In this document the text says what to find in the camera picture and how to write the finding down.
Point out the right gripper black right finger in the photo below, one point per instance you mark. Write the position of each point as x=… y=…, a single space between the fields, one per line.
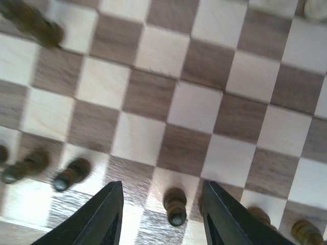
x=226 y=221

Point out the light pieces back rows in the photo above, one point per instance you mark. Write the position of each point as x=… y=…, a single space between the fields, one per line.
x=315 y=10

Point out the wooden chess board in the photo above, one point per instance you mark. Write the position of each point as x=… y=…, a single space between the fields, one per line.
x=162 y=94

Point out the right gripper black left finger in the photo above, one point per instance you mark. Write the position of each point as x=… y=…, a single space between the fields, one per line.
x=98 y=221

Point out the dark piece lowest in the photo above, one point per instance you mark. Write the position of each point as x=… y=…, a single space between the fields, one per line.
x=75 y=172

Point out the dark piece low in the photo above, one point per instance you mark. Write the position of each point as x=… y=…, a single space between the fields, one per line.
x=33 y=164

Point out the dark piece pair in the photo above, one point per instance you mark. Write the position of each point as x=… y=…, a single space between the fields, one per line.
x=174 y=202

